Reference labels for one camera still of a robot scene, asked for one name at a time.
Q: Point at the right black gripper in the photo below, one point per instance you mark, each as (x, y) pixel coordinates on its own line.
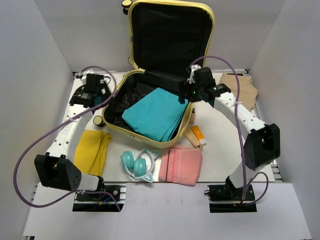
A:
(185, 86)

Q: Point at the teal cloth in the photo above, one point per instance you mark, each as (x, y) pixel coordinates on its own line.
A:
(156, 116)

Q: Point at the beige cloth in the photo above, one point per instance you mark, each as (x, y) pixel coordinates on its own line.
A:
(247, 93)

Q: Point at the yellow cloth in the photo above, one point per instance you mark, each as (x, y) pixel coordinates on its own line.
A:
(91, 152)

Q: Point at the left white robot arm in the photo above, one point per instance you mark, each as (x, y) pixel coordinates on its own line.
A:
(55, 168)

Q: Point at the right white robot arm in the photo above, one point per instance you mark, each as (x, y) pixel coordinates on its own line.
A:
(260, 141)

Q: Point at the beige round bottle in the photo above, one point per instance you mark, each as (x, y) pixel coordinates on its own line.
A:
(192, 117)

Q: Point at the beige cosmetic tube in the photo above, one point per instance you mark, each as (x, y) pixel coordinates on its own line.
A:
(193, 140)

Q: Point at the orange sunscreen tube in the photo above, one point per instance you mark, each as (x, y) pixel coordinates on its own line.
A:
(198, 134)

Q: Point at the yellow suitcase with black lining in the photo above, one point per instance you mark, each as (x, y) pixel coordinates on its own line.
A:
(165, 37)

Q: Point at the pink striped towel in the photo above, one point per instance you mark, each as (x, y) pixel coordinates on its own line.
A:
(181, 165)

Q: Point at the teal cat-ear headphones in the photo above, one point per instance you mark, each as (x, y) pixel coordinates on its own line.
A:
(136, 168)

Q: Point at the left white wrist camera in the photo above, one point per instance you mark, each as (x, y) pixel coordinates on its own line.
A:
(91, 79)

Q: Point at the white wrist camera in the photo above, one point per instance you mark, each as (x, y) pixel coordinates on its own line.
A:
(91, 79)
(193, 68)

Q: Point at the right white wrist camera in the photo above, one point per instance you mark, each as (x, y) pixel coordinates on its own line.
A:
(193, 68)

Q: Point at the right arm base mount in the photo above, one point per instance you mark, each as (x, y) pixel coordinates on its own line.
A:
(224, 200)

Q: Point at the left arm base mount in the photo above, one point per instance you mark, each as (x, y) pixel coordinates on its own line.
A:
(110, 201)

